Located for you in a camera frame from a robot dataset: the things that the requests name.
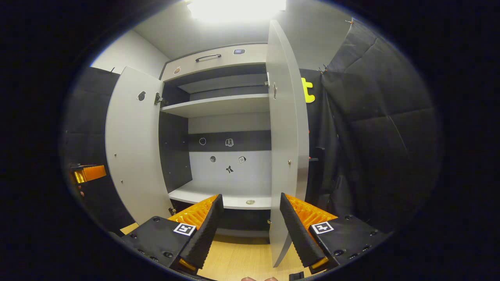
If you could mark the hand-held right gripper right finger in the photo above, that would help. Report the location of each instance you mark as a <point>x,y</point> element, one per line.
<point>299,234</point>

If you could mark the metal left door hinge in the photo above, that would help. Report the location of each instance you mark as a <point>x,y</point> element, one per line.
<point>159,99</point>

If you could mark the white cabinet base board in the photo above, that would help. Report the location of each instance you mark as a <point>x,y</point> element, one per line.
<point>218,195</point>

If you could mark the black backdrop cloth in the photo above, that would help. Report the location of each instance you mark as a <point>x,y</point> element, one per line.
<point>383,148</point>

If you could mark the metal right door hinge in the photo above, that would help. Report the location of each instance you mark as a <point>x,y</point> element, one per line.
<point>274,90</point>

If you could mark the metal door hinge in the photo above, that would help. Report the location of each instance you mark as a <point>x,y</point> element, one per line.
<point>159,99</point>
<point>274,90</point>

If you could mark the long ceiling light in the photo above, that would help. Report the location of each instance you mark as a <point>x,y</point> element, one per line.
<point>238,8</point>

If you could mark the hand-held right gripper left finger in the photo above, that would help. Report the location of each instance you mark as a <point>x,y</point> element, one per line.
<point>207,234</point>

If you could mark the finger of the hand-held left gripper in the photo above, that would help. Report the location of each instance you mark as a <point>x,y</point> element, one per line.
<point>91,173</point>

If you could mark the grey double-door shoe cabinet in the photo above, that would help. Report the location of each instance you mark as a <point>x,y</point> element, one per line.
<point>175,148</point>

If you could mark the white cabinet shelf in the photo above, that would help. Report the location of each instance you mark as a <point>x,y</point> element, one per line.
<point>218,105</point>

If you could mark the grey cabinet door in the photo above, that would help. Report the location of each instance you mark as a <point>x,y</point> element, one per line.
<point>283,156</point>
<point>133,148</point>

